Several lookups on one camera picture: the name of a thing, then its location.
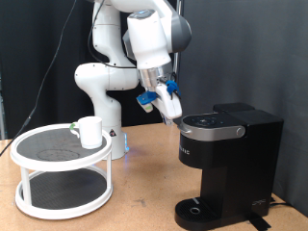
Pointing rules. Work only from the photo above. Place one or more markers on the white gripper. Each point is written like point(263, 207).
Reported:
point(170, 106)

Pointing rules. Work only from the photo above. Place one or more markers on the white mug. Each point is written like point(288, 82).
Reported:
point(91, 133)

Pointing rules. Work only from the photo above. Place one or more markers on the black Keurig coffee machine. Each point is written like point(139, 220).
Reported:
point(243, 166)

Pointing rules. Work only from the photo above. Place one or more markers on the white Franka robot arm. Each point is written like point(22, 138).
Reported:
point(106, 77)

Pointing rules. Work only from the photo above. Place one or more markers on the silver vertical pole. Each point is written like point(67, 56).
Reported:
point(176, 61)

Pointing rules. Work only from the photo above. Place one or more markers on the grey partition panel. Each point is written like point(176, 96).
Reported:
point(240, 48)

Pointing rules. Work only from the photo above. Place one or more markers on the green tape piece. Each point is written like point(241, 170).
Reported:
point(72, 126)

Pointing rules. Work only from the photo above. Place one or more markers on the white two-tier turntable shelf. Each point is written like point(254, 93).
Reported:
point(48, 141)

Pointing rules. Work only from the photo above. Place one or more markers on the black tape strip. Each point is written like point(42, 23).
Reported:
point(260, 223)

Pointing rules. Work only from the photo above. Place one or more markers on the black curtain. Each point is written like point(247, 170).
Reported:
point(9, 64)

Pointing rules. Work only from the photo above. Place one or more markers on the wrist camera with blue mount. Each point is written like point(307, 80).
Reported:
point(146, 97)

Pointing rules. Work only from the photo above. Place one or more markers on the grey frame post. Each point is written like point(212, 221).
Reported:
point(2, 112)

